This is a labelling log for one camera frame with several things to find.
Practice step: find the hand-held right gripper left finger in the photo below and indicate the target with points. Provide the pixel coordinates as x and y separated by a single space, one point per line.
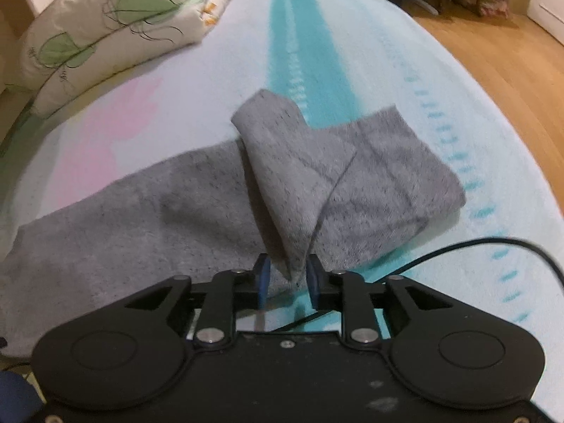
263 283

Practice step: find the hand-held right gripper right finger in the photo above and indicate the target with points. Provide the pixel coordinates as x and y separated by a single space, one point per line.
313 283

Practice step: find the grey pants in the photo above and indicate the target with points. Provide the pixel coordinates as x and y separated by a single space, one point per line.
211 211

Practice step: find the printed flower blanket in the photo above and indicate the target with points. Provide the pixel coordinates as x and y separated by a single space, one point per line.
335 61

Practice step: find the leaf print pillow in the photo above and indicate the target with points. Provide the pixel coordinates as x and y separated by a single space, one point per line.
132 61
101 13

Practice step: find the dark blue cloth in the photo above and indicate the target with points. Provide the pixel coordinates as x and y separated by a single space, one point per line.
15 394

